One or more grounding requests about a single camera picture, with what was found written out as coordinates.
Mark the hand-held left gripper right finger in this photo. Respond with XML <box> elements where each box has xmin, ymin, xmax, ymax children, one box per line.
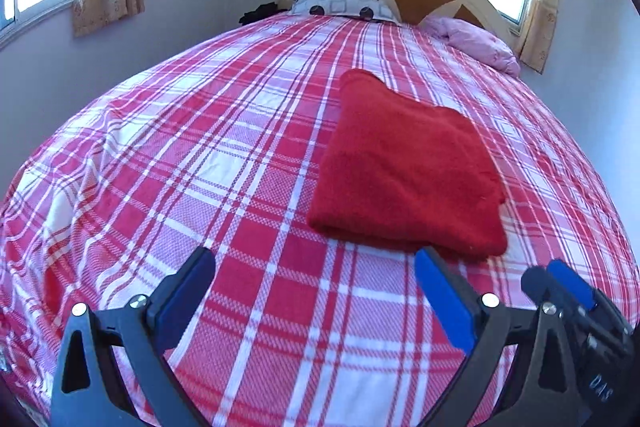
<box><xmin>414</xmin><ymin>248</ymin><xmax>593</xmax><ymax>427</ymax></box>

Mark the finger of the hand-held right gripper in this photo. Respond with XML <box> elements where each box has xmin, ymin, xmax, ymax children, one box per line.
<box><xmin>521</xmin><ymin>266</ymin><xmax>568</xmax><ymax>315</ymax></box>
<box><xmin>546</xmin><ymin>258</ymin><xmax>626</xmax><ymax>333</ymax></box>

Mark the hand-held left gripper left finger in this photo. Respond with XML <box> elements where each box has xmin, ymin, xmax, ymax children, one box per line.
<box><xmin>50</xmin><ymin>247</ymin><xmax>217</xmax><ymax>427</ymax></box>

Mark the red knit sweater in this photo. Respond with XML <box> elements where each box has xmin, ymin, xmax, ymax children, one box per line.
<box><xmin>306</xmin><ymin>68</ymin><xmax>510</xmax><ymax>264</ymax></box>

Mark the red plaid bed sheet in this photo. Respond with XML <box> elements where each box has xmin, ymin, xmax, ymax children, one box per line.
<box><xmin>0</xmin><ymin>12</ymin><xmax>631</xmax><ymax>427</ymax></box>

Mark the pink pillow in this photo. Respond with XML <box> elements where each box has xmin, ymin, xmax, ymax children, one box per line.
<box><xmin>419</xmin><ymin>16</ymin><xmax>522</xmax><ymax>76</ymax></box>

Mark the black object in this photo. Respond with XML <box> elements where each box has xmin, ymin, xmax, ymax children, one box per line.
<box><xmin>239</xmin><ymin>2</ymin><xmax>278</xmax><ymax>25</ymax></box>

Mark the grey patterned pillow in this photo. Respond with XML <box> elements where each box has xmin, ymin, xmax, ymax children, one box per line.
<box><xmin>290</xmin><ymin>0</ymin><xmax>396</xmax><ymax>24</ymax></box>

